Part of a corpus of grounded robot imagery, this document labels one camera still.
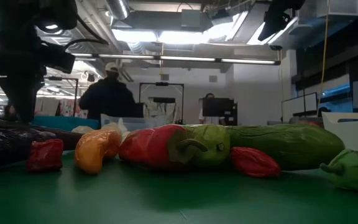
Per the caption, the white plastic basket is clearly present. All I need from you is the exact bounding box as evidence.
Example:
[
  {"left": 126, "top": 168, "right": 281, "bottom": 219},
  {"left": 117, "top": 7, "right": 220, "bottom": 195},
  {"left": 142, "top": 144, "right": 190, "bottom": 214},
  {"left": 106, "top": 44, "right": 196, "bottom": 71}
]
[{"left": 321, "top": 111, "right": 358, "bottom": 159}]

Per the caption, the small red bell pepper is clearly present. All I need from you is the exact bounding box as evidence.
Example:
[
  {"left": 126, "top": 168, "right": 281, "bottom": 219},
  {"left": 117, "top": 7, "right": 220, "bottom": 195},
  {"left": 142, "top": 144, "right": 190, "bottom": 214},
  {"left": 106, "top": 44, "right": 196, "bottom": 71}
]
[
  {"left": 26, "top": 138, "right": 65, "bottom": 172},
  {"left": 230, "top": 146, "right": 282, "bottom": 179}
]

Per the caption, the green table mat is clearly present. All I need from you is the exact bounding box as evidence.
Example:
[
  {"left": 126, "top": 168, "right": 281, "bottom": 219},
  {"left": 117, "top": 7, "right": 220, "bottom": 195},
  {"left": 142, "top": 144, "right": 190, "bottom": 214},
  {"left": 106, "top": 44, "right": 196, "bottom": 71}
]
[{"left": 0, "top": 149, "right": 358, "bottom": 224}]

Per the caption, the grey ceiling box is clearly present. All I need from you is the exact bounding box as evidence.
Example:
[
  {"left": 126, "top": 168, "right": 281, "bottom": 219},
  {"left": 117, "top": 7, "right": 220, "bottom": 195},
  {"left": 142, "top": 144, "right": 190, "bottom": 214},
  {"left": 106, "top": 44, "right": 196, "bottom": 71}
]
[{"left": 181, "top": 9, "right": 202, "bottom": 29}]

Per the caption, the long orange pepper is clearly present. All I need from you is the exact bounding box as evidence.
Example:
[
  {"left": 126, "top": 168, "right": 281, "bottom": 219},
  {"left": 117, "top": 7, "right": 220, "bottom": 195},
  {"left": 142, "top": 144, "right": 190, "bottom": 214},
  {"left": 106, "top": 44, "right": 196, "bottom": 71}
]
[{"left": 74, "top": 129, "right": 122, "bottom": 175}]

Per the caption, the dark purple eggplant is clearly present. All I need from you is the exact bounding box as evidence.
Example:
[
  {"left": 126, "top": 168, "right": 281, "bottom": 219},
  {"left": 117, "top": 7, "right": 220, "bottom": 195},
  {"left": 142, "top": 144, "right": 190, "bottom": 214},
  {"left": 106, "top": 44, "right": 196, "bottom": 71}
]
[
  {"left": 0, "top": 124, "right": 57, "bottom": 172},
  {"left": 0, "top": 117, "right": 83, "bottom": 152}
]

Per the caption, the dark blue plastic basket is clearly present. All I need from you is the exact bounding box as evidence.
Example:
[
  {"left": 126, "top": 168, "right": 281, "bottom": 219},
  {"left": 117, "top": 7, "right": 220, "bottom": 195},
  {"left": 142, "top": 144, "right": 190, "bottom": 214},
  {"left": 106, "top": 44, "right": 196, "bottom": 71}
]
[{"left": 29, "top": 115, "right": 101, "bottom": 131}]

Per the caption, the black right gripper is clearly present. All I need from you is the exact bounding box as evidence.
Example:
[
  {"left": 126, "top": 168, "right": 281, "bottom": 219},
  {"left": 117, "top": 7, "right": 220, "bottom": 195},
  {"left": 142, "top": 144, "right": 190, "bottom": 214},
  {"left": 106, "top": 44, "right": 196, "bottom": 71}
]
[{"left": 257, "top": 0, "right": 306, "bottom": 42}]

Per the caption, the red and yellow apple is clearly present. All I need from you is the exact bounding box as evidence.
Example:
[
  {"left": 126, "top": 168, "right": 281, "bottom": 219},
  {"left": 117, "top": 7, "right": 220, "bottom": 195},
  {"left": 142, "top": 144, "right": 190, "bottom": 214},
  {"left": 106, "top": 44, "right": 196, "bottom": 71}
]
[{"left": 301, "top": 119, "right": 323, "bottom": 128}]

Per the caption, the dark green cucumber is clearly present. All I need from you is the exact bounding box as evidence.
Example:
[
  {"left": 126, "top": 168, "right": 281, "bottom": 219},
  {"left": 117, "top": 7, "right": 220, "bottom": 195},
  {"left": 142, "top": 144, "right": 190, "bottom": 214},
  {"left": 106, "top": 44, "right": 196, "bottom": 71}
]
[{"left": 227, "top": 123, "right": 346, "bottom": 171}]

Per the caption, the long ceiling light strip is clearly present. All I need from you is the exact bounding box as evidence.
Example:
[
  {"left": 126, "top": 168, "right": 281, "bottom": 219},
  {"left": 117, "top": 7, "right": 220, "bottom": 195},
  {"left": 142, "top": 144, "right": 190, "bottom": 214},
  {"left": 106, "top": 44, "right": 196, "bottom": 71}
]
[{"left": 70, "top": 52, "right": 282, "bottom": 66}]

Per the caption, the long red pepper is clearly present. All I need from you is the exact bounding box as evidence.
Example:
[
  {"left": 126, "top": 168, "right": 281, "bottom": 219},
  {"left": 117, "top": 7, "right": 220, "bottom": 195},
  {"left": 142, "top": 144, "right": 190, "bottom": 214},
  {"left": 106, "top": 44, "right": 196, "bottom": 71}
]
[{"left": 119, "top": 124, "right": 209, "bottom": 170}]

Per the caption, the silver ventilation duct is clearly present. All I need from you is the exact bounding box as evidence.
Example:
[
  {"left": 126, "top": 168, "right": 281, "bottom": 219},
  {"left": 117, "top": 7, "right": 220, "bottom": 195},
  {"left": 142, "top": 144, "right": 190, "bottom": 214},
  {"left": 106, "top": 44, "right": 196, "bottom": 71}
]
[{"left": 104, "top": 0, "right": 132, "bottom": 21}]

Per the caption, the white hanging cloth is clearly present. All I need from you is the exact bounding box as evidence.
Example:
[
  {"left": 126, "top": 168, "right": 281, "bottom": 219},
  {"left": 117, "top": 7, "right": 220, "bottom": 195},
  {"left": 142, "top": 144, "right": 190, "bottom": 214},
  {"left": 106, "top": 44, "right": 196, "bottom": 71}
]
[{"left": 143, "top": 98, "right": 178, "bottom": 125}]

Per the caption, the light green cucumber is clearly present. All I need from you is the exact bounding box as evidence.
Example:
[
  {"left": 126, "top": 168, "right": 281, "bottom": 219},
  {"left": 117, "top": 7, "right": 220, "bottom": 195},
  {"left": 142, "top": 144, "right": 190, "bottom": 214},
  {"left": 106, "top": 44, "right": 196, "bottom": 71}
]
[{"left": 181, "top": 123, "right": 231, "bottom": 169}]

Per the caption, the black metal frame stand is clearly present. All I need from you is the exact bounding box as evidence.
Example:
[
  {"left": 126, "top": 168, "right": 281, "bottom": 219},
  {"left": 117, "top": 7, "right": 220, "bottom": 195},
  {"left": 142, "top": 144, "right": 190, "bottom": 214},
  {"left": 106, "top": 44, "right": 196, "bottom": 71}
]
[
  {"left": 44, "top": 76, "right": 80, "bottom": 118},
  {"left": 139, "top": 82, "right": 185, "bottom": 125}
]

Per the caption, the black monitor cabinet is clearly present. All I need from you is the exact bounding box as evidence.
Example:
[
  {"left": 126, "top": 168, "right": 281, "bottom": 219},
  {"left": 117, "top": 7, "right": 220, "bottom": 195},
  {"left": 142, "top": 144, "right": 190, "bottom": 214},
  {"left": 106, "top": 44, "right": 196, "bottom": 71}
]
[{"left": 202, "top": 97, "right": 238, "bottom": 126}]

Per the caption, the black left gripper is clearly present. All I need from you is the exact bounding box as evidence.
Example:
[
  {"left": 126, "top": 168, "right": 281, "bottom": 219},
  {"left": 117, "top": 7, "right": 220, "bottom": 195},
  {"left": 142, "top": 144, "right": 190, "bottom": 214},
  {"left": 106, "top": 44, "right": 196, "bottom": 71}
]
[{"left": 0, "top": 42, "right": 76, "bottom": 123}]

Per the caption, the small green bell pepper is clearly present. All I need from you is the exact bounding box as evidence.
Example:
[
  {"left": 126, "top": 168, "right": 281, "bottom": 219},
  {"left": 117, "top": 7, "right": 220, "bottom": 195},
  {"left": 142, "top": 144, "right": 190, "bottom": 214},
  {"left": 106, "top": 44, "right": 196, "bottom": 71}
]
[{"left": 319, "top": 149, "right": 358, "bottom": 195}]

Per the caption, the person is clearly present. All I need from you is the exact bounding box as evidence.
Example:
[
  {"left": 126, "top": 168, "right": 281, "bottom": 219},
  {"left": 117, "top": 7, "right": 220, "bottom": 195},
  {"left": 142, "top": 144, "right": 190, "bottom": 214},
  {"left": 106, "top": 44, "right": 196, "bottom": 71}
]
[
  {"left": 78, "top": 62, "right": 138, "bottom": 122},
  {"left": 198, "top": 92, "right": 226, "bottom": 125}
]

